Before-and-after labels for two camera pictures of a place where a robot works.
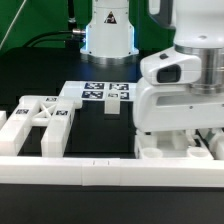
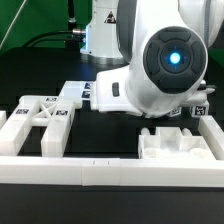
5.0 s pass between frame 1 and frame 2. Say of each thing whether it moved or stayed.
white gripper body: moved
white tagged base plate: stayed
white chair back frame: stayed
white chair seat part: stayed
